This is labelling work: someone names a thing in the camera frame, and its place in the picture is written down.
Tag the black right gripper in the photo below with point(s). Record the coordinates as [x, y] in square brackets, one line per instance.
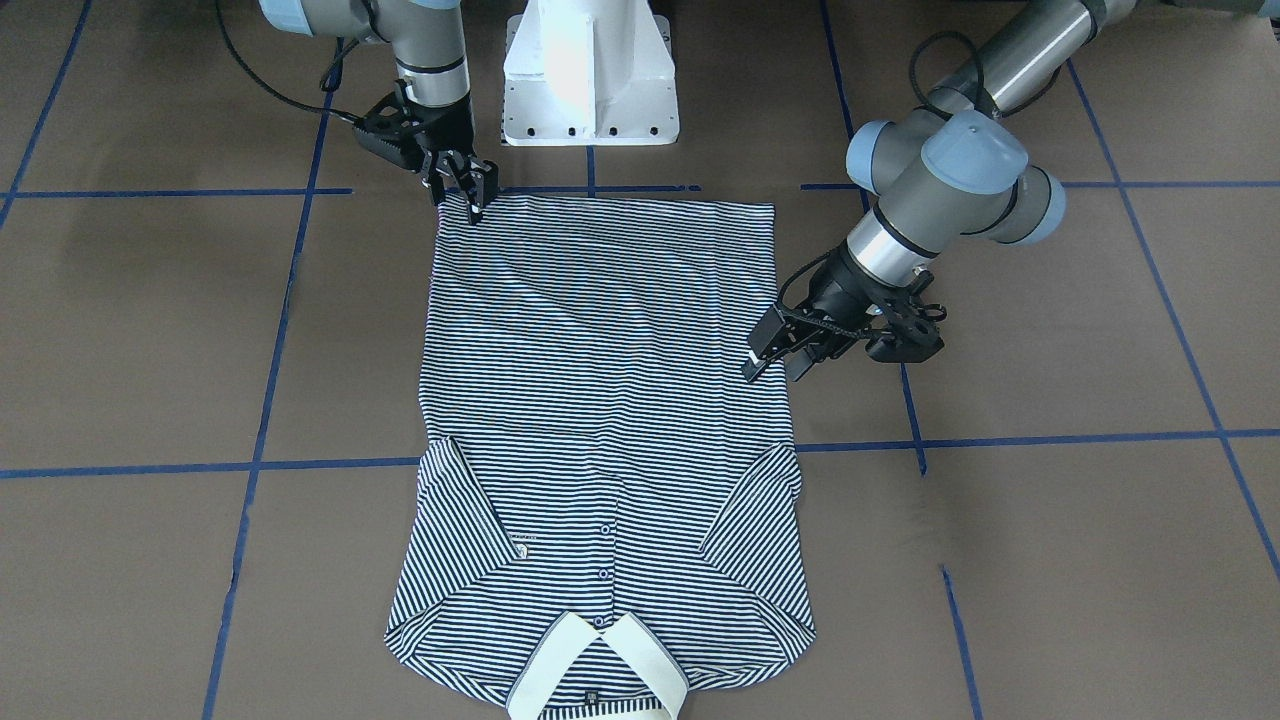
[452, 131]

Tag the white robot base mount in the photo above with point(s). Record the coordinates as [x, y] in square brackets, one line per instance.
[590, 73]

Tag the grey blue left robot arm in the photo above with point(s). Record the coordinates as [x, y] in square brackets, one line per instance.
[948, 170]

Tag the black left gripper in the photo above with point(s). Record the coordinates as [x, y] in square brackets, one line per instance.
[838, 286]

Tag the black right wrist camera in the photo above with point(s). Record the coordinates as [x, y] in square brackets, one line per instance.
[389, 130]

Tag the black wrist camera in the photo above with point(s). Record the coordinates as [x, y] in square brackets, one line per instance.
[910, 332]
[389, 130]

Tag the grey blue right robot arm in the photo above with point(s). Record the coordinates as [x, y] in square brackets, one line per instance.
[427, 39]

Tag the navy white striped polo shirt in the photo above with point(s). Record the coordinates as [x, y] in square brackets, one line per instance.
[605, 509]

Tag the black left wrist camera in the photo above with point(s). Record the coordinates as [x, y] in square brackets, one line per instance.
[910, 332]

